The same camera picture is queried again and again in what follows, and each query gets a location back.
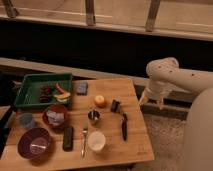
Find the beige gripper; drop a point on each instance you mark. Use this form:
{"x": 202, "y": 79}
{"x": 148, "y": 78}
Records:
{"x": 155, "y": 90}

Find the black eraser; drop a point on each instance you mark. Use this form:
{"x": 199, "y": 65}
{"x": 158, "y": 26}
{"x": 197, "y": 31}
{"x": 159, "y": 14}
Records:
{"x": 68, "y": 138}

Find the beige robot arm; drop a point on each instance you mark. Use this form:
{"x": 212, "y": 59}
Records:
{"x": 197, "y": 148}

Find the red bowl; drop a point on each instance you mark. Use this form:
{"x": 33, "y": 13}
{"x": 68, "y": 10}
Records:
{"x": 56, "y": 108}

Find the purple bowl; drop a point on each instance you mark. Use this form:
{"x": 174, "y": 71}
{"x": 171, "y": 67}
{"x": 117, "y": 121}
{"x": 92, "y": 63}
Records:
{"x": 34, "y": 143}

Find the small black block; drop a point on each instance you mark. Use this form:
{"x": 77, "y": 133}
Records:
{"x": 115, "y": 106}

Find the orange fruit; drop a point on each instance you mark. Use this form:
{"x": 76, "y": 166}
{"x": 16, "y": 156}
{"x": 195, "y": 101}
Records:
{"x": 100, "y": 101}

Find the small metal cup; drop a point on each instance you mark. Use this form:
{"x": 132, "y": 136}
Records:
{"x": 94, "y": 117}

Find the white cup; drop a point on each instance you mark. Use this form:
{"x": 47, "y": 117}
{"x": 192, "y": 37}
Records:
{"x": 96, "y": 141}

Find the blue sponge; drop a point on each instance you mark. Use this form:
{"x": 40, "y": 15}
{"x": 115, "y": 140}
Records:
{"x": 82, "y": 88}

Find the silver fork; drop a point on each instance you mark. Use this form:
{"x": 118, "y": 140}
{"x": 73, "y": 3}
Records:
{"x": 84, "y": 133}

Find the yellow banana toy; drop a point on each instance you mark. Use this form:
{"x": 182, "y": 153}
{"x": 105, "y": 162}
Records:
{"x": 62, "y": 97}

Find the crumpled white paper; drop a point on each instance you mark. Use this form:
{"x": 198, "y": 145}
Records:
{"x": 55, "y": 118}

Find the dark grape bunch toy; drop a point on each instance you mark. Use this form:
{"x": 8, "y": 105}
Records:
{"x": 45, "y": 94}

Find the green plastic tray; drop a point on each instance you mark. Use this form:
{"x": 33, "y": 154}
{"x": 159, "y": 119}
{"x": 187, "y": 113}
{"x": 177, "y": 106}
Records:
{"x": 29, "y": 93}

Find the blue plastic cup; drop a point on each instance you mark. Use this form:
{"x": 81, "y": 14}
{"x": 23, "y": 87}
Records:
{"x": 27, "y": 121}

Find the black handled knife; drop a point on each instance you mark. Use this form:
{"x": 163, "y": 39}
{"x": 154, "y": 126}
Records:
{"x": 124, "y": 126}

